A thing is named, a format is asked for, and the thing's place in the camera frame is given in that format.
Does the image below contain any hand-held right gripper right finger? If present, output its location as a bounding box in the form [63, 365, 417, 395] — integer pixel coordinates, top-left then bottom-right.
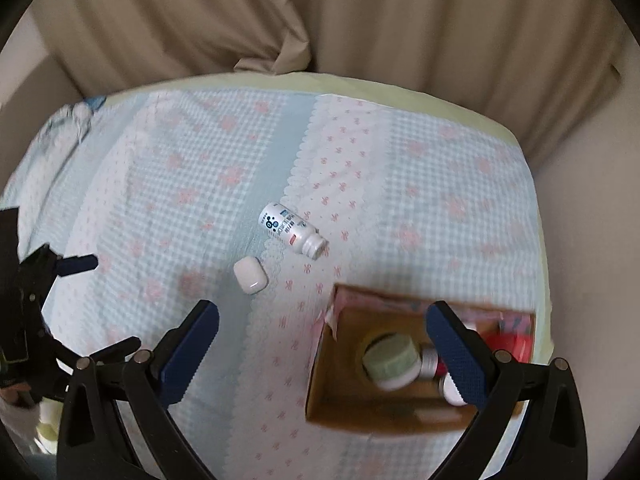
[426, 301, 588, 480]

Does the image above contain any person's left hand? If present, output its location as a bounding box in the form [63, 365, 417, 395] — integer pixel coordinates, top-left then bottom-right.
[0, 382, 33, 408]

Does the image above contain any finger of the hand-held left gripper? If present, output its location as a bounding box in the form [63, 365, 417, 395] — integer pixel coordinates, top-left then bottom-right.
[51, 254, 99, 277]
[50, 337, 142, 376]

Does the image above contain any pale green bed sheet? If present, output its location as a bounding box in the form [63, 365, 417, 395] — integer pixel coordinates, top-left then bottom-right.
[102, 70, 557, 361]

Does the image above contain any red box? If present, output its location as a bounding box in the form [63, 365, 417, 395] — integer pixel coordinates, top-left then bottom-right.
[470, 316, 532, 363]

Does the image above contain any beige curtain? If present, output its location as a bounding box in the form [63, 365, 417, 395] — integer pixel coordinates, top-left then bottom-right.
[39, 0, 317, 97]
[277, 0, 628, 163]

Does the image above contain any white printed plastic bottle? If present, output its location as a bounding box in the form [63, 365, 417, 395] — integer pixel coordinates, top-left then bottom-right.
[258, 202, 329, 260]

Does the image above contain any pale green round jar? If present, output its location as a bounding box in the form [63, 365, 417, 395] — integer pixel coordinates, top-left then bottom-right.
[361, 334, 422, 391]

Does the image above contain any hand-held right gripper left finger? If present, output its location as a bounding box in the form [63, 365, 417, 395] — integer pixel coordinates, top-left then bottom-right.
[57, 300, 221, 480]

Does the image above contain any red lid round jar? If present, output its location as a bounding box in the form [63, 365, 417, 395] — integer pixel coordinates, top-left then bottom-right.
[419, 344, 447, 382]

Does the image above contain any white earbud case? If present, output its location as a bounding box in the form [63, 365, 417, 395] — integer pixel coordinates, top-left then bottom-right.
[233, 256, 269, 295]

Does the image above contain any small clear white cap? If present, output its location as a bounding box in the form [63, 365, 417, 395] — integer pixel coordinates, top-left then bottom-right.
[438, 374, 470, 407]

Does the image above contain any pink patterned cardboard box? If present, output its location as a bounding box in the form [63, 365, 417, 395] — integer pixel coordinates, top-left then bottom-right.
[304, 283, 537, 434]

